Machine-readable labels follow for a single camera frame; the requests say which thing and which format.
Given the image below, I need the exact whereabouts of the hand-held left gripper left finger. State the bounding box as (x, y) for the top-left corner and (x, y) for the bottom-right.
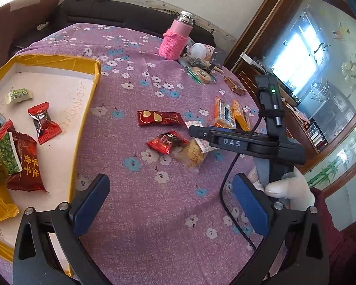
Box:
(13, 174), (111, 285)

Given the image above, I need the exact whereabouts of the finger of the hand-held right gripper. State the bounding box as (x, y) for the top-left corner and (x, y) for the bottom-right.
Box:
(188, 125), (251, 156)

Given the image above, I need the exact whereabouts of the white plastic jar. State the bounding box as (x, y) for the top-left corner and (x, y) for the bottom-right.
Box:
(190, 43), (215, 61)

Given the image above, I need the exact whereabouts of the red and black snack packet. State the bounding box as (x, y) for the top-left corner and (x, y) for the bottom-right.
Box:
(146, 131), (190, 155)

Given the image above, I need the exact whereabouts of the dark plastic bag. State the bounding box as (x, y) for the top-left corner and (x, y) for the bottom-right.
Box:
(185, 56), (210, 69)

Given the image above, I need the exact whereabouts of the white box with yellow tape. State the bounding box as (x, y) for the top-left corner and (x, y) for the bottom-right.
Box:
(0, 54), (102, 278)

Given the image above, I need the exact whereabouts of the dark red packet yellow print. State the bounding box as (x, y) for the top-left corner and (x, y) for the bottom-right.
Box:
(6, 131), (47, 193)

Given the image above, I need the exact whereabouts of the small red candy packet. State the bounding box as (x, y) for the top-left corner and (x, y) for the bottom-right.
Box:
(28, 101), (62, 145)

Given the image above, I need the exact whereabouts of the orange cracker packet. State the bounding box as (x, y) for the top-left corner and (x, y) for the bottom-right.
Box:
(214, 96), (237, 129)

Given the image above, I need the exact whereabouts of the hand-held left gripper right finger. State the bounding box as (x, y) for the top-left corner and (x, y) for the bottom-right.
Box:
(232, 173), (330, 285)

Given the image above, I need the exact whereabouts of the black sofa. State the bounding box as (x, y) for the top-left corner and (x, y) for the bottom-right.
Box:
(10, 0), (215, 57)

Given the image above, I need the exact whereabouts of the green pea snack packet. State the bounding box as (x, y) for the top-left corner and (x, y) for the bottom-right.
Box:
(0, 119), (23, 176)

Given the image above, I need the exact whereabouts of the white flat box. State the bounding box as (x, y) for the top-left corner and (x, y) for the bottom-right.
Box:
(240, 53), (267, 73)

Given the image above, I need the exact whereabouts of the brown snack packet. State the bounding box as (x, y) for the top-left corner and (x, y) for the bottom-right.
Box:
(224, 76), (246, 96)

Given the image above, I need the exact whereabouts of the orange snack bar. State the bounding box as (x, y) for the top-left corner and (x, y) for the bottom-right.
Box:
(232, 99), (251, 131)

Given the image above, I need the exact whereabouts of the long dark red packet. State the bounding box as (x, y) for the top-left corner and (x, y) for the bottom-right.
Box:
(136, 110), (185, 128)

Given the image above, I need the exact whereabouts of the wooden glass door cabinet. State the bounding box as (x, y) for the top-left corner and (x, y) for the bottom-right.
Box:
(224, 0), (356, 232)

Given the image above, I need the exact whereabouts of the person's right forearm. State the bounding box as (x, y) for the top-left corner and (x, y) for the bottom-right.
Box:
(310, 187), (356, 271)

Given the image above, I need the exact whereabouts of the green-edged cookie packet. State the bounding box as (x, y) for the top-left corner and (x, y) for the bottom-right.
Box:
(185, 66), (217, 84)

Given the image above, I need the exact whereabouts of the clear pastry packet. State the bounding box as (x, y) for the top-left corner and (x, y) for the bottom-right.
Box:
(170, 138), (217, 175)

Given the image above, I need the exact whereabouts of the pink bottle with knitted sleeve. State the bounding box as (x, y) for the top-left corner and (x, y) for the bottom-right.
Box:
(159, 10), (195, 61)

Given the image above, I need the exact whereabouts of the person's right hand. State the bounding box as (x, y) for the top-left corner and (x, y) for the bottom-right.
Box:
(248, 167), (315, 209)

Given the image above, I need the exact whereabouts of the white and green candy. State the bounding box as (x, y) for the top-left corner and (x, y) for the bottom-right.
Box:
(5, 87), (34, 105)

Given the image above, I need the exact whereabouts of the purple floral tablecloth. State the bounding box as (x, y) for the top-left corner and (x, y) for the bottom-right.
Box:
(0, 22), (288, 285)

